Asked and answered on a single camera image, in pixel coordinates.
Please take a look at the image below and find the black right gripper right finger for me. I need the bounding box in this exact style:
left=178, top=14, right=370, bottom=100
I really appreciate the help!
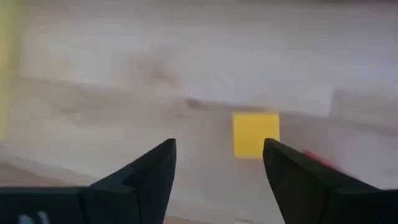
left=262, top=138, right=398, bottom=224

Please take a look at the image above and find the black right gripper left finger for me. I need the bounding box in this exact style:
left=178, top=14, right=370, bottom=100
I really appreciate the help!
left=0, top=138, right=177, bottom=224

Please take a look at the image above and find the red cube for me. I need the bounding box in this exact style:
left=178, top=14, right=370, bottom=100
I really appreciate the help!
left=302, top=148, right=358, bottom=182

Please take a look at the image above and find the yellow cube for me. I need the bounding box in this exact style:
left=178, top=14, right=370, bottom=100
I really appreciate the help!
left=232, top=111, right=280, bottom=160

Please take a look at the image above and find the yellow plastic bin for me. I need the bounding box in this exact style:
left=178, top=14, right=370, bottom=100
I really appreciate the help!
left=0, top=0, right=17, bottom=141

